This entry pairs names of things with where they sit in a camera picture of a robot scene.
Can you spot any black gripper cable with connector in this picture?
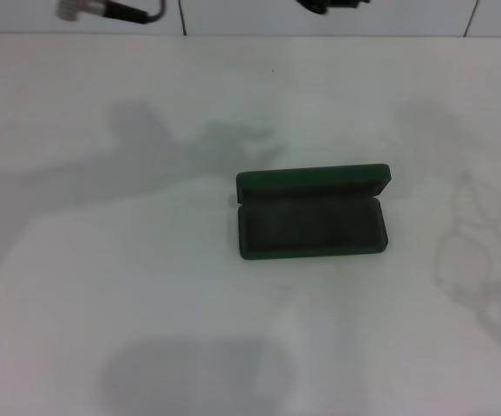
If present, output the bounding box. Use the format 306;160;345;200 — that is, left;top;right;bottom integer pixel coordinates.
55;0;168;23

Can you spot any green glasses case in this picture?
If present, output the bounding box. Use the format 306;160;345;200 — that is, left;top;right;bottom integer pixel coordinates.
235;163;393;261

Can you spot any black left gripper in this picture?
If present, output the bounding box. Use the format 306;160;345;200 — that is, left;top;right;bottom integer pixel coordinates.
295;0;371;16

